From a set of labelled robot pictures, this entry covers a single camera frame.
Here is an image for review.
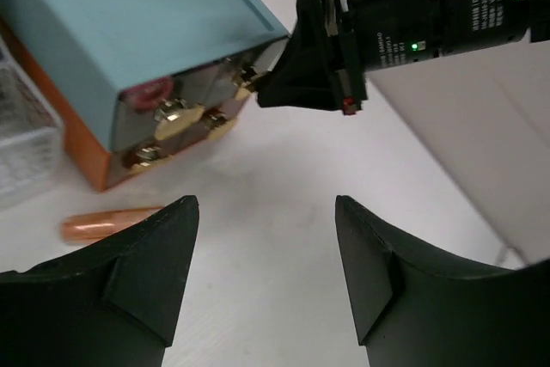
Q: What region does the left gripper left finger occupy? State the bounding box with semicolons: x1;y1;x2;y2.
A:
1;195;199;366

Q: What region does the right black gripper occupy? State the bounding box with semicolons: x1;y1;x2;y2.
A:
256;0;442;115

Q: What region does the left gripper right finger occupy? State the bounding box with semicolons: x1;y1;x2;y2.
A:
335;195;549;366

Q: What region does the orange highlighter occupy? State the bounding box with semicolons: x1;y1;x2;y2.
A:
60;206;162;244

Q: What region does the teal drawer box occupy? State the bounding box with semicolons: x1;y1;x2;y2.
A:
1;0;288;191

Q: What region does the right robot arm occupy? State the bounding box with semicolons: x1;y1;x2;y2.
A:
256;0;549;115

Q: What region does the white wire mesh desk organizer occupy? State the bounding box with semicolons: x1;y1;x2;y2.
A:
1;42;64;209

